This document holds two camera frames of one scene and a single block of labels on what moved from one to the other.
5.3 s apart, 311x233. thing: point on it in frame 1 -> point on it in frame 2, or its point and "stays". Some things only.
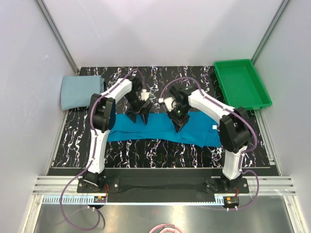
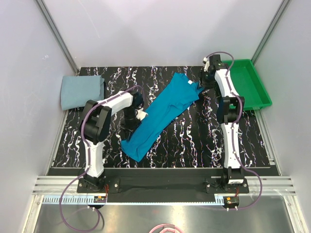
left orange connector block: (99, 199) stays
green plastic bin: (242, 84) stays
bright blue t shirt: (201, 129) -> (181, 91)
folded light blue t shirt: (77, 91) stays
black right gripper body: (180, 112) -> (207, 80)
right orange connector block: (231, 200) stays
